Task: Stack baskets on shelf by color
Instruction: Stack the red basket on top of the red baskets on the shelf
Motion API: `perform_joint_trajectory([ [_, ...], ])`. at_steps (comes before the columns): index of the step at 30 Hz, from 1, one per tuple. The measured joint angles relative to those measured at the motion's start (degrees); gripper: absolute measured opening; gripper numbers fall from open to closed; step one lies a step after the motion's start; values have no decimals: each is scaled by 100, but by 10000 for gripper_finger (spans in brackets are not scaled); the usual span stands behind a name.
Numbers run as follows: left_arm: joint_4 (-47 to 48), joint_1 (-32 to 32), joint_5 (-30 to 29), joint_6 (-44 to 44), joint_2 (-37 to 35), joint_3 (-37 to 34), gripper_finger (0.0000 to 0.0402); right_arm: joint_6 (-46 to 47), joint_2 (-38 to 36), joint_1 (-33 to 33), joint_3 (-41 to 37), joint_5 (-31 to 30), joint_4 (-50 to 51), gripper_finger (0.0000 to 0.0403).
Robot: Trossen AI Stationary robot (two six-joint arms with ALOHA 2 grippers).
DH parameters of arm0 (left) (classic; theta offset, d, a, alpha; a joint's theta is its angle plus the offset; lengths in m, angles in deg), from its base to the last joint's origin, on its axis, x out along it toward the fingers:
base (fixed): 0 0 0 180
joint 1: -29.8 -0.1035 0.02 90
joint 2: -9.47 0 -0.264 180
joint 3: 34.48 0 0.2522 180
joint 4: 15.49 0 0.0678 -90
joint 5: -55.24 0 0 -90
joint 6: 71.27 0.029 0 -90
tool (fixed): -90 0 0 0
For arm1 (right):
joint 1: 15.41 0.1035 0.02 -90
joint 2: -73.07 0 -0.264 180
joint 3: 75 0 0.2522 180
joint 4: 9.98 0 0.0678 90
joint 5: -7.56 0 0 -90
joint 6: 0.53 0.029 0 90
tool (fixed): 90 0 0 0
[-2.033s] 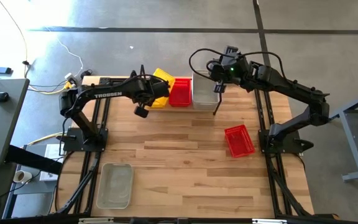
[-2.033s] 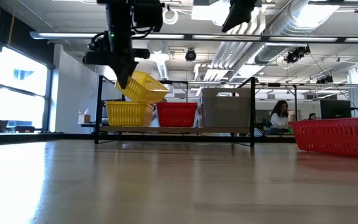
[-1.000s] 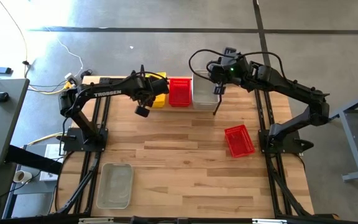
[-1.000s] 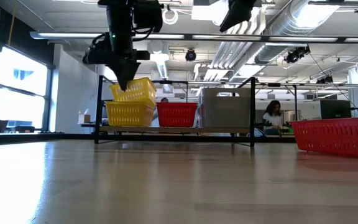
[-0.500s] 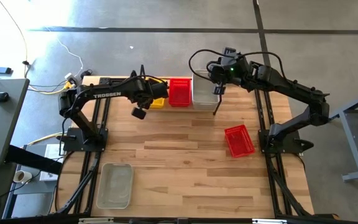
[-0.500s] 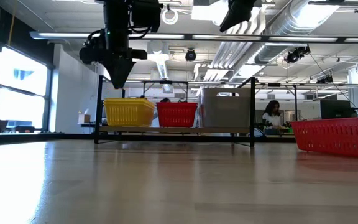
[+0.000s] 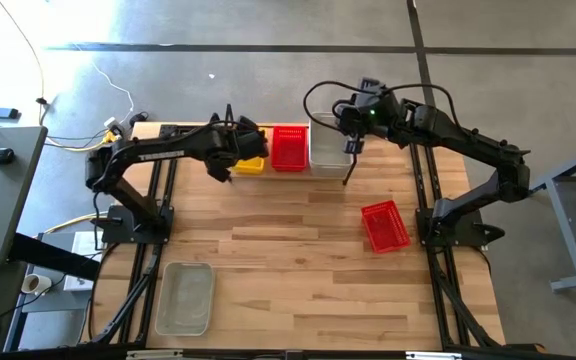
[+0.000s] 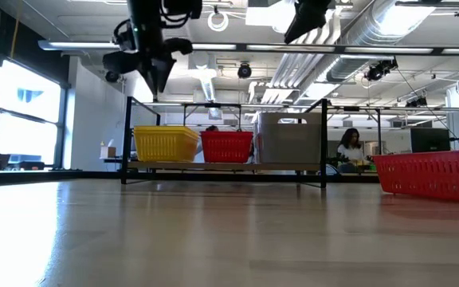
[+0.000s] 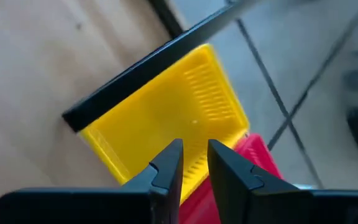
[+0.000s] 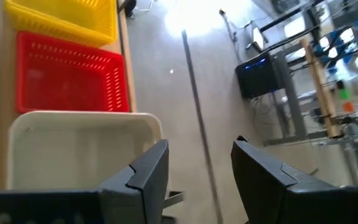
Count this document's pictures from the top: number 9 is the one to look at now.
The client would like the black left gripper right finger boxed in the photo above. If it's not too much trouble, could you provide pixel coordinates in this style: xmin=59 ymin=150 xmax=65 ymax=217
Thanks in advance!
xmin=208 ymin=139 xmax=358 ymax=224

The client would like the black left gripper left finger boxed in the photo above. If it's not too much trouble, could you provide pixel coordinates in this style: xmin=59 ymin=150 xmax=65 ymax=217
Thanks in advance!
xmin=0 ymin=139 xmax=185 ymax=224

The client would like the red slotted plastic basket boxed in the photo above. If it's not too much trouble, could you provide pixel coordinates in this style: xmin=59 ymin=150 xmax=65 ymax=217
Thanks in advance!
xmin=178 ymin=133 xmax=285 ymax=224

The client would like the yellow slotted plastic basket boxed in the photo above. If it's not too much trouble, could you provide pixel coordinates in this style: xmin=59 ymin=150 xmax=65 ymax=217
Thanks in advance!
xmin=78 ymin=43 xmax=250 ymax=205

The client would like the black aluminium rig frame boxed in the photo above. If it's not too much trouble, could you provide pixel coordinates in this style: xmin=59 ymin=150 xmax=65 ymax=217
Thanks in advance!
xmin=147 ymin=0 xmax=186 ymax=40

